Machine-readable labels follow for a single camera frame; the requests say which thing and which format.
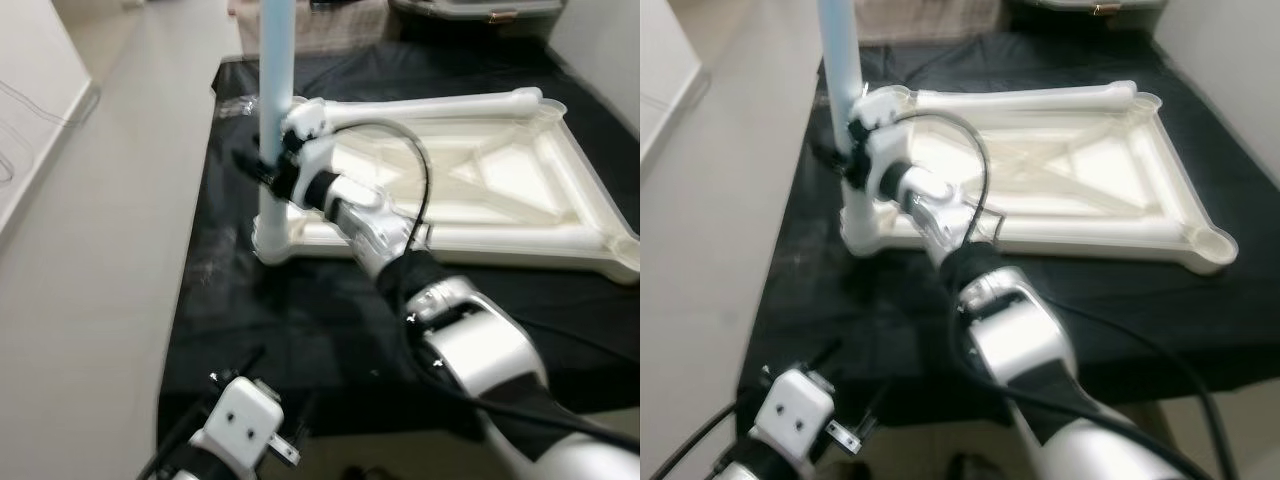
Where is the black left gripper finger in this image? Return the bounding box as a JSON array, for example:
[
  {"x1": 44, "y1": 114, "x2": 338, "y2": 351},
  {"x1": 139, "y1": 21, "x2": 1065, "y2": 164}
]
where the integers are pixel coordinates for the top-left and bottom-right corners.
[
  {"x1": 212, "y1": 346, "x2": 267, "y2": 385},
  {"x1": 270, "y1": 388, "x2": 323, "y2": 466},
  {"x1": 795, "y1": 340, "x2": 843, "y2": 373},
  {"x1": 830, "y1": 385, "x2": 893, "y2": 451}
]

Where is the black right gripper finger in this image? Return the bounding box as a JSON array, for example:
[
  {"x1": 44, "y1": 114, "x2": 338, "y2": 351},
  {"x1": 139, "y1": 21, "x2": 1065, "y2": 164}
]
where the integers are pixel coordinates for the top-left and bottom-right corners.
[
  {"x1": 235, "y1": 148, "x2": 273, "y2": 186},
  {"x1": 812, "y1": 138, "x2": 853, "y2": 186}
]

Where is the white plastic children table top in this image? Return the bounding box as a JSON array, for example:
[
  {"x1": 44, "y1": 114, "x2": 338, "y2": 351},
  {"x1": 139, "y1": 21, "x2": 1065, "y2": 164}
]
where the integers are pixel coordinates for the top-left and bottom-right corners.
[
  {"x1": 250, "y1": 88, "x2": 641, "y2": 286},
  {"x1": 838, "y1": 80, "x2": 1241, "y2": 276}
]

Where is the clear plastic wrap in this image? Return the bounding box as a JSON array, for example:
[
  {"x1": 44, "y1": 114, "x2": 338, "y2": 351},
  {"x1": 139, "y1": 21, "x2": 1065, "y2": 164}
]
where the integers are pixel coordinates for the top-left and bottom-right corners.
[{"x1": 212, "y1": 92, "x2": 263, "y2": 119}]

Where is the beige patterned cloth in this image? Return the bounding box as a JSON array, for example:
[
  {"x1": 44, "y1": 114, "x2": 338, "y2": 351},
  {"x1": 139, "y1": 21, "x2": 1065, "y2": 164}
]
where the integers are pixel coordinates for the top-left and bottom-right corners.
[
  {"x1": 225, "y1": 0, "x2": 401, "y2": 56},
  {"x1": 860, "y1": 0, "x2": 1011, "y2": 46}
]

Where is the black wok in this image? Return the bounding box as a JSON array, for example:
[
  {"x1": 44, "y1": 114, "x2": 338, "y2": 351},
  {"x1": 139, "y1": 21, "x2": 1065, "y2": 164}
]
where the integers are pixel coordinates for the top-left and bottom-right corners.
[
  {"x1": 395, "y1": 12, "x2": 561, "y2": 46},
  {"x1": 1010, "y1": 8, "x2": 1151, "y2": 36}
]

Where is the clear plastic storage box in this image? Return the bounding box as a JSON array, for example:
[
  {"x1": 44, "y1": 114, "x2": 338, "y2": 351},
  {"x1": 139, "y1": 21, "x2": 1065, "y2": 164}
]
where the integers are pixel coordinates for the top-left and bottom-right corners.
[
  {"x1": 1015, "y1": 0, "x2": 1166, "y2": 13},
  {"x1": 390, "y1": 0, "x2": 566, "y2": 21}
]

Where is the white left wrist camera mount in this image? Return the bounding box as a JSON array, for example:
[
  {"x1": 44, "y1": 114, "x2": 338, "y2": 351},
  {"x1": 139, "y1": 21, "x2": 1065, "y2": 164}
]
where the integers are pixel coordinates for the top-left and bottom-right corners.
[
  {"x1": 190, "y1": 375, "x2": 286, "y2": 471},
  {"x1": 750, "y1": 365, "x2": 836, "y2": 466}
]

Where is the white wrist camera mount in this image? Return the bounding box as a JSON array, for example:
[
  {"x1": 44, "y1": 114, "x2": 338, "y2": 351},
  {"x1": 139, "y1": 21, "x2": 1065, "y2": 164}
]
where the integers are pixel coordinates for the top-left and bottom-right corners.
[
  {"x1": 190, "y1": 375, "x2": 286, "y2": 471},
  {"x1": 848, "y1": 88, "x2": 906, "y2": 201},
  {"x1": 750, "y1": 365, "x2": 836, "y2": 466},
  {"x1": 280, "y1": 97, "x2": 341, "y2": 206}
]

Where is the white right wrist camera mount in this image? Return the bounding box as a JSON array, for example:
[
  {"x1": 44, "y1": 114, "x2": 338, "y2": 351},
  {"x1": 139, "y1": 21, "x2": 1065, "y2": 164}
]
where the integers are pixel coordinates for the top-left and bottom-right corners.
[
  {"x1": 280, "y1": 97, "x2": 341, "y2": 206},
  {"x1": 848, "y1": 88, "x2": 906, "y2": 201}
]

